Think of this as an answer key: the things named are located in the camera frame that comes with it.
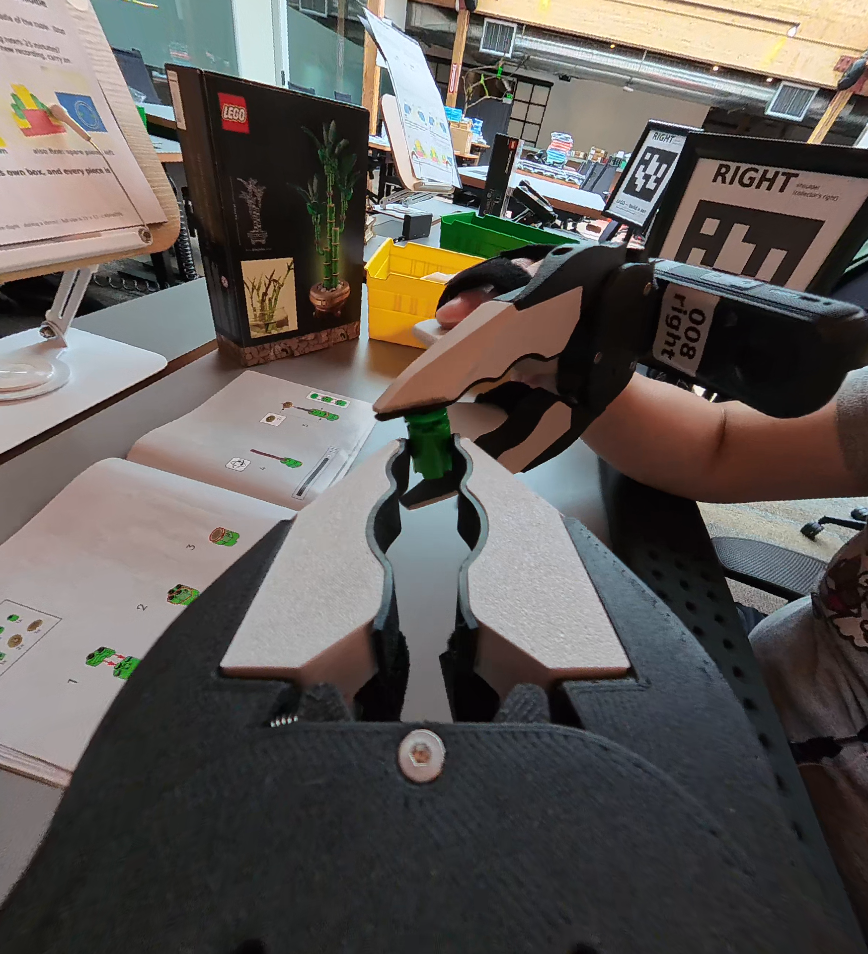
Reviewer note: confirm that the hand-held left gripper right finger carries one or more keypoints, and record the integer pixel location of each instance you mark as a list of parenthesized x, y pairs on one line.
[(545, 596)]

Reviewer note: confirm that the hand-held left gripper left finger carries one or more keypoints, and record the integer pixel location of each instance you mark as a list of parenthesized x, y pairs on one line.
[(299, 596)]

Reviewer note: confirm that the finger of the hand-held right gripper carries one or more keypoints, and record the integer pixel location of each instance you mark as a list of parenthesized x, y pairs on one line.
[(530, 447), (471, 350)]

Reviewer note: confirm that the green toy brick piece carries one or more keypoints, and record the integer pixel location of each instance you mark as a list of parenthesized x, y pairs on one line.
[(428, 447)]

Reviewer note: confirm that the person's right forearm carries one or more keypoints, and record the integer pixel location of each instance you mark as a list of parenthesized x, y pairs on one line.
[(702, 447)]

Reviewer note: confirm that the dark grey desk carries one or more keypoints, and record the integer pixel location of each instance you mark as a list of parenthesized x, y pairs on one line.
[(195, 395)]

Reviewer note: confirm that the person's right hand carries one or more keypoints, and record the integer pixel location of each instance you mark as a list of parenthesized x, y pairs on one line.
[(463, 309)]

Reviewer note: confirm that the yellow plastic bin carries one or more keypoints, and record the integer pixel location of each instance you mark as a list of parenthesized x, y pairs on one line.
[(396, 291)]

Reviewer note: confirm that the green plastic bin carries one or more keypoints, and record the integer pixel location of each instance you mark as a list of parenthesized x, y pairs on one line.
[(478, 235)]

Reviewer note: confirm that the large framed marker sign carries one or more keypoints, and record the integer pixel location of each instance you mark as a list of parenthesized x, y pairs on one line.
[(776, 223)]

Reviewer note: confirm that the black power adapter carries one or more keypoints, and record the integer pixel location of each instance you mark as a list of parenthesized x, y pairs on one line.
[(417, 226)]

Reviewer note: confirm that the black perforated panel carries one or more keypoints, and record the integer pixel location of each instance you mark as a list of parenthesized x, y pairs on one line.
[(687, 596)]

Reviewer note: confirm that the black slim box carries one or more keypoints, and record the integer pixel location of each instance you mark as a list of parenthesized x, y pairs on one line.
[(504, 179)]

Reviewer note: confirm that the small marker tag on pole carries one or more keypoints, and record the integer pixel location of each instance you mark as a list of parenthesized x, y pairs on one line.
[(654, 175)]

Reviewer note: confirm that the wooden table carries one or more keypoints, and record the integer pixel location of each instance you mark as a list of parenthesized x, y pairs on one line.
[(583, 200)]

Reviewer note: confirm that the open instruction booklet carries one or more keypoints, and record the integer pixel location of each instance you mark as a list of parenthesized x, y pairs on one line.
[(106, 536)]

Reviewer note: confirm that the black office chair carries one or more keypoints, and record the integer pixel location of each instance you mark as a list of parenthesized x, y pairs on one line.
[(769, 566)]

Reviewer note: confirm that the stack of coloured bins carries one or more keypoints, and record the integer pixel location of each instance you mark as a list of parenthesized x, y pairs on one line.
[(569, 145)]

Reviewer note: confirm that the black building set box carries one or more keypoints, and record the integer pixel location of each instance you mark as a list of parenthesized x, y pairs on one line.
[(270, 223)]

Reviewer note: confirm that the white air vent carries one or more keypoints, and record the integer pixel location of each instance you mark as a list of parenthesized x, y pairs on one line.
[(498, 37), (791, 100)]

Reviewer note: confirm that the white wooden document stand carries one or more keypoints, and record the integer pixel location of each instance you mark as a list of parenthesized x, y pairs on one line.
[(68, 387), (419, 112)]

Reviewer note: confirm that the person's grey printed shirt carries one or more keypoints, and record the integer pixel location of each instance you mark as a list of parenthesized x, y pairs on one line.
[(866, 596)]

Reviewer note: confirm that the person's brown trousers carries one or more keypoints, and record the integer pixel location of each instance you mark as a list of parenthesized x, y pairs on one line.
[(866, 857)]

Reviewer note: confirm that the printed instruction sheet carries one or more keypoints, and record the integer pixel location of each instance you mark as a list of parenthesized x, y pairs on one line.
[(31, 149)]

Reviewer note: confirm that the silver ventilation duct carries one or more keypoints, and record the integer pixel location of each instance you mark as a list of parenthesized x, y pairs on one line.
[(627, 67)]

